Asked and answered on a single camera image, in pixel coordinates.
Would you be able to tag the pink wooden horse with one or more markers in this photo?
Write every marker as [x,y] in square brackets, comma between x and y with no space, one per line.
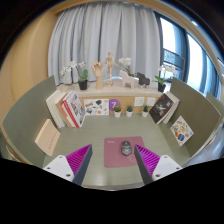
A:
[126,80]

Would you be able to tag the small plant in white pot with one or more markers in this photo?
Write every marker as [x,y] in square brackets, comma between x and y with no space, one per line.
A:
[117,113]
[129,113]
[145,113]

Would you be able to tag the wooden artist mannequin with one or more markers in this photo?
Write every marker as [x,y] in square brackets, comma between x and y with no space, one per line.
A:
[110,63]

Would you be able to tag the light wooden desk shelf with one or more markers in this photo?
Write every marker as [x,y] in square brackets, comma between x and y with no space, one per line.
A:
[110,91]

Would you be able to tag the white orchid behind pink horse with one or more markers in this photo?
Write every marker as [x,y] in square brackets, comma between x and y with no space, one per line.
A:
[125,61]

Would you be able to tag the light grey curtain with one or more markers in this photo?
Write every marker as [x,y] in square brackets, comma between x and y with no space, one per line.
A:
[106,30]

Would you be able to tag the black wooden horse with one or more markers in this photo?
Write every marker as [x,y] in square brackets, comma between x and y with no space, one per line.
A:
[143,79]

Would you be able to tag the white orchid in black pot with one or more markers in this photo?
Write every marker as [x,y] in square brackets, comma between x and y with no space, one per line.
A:
[83,85]
[161,87]

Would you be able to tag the white book with illustrated cover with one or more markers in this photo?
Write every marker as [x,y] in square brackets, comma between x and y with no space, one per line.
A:
[77,108]

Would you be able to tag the beige book with red text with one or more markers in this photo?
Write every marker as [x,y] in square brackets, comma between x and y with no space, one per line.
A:
[47,138]

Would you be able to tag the green desk divider panel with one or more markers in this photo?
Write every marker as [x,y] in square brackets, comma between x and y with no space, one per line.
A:
[196,106]
[23,113]

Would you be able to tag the white sticker card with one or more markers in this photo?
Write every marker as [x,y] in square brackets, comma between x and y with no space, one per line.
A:
[96,107]

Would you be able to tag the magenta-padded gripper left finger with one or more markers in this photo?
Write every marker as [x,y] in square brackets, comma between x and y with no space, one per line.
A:
[61,166]

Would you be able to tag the brown book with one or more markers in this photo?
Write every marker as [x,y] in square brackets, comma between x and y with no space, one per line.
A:
[59,107]

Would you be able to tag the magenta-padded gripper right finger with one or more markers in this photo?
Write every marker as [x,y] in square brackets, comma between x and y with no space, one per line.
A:
[162,166]

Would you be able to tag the thick white book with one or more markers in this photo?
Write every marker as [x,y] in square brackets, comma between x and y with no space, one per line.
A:
[53,106]

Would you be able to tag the white card with colourful stickers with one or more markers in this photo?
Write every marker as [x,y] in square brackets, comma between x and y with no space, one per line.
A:
[181,130]

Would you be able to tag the white wall socket plate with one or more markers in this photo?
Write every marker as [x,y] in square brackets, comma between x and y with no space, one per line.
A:
[151,101]
[139,101]

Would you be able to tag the black book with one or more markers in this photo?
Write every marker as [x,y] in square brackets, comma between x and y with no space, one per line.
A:
[161,109]

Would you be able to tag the purple round number sign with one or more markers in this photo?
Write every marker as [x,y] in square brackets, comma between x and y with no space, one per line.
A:
[114,102]

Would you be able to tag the dark framed window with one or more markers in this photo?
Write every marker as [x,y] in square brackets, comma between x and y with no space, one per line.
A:
[173,56]

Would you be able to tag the mauve pink mouse pad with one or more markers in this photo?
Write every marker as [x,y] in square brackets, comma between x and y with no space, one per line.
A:
[113,153]

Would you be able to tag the dark grey computer mouse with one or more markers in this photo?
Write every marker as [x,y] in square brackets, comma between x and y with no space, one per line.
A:
[126,148]

